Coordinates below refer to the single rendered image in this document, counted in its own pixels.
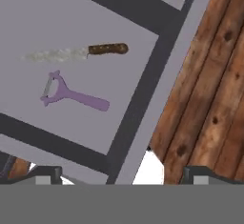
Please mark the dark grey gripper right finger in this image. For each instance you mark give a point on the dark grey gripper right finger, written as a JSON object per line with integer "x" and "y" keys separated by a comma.
{"x": 198, "y": 174}

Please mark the purple peeler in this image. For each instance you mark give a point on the purple peeler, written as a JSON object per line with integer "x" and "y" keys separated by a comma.
{"x": 74, "y": 95}

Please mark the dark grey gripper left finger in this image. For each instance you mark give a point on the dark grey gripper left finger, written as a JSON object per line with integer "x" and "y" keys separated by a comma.
{"x": 47, "y": 174}

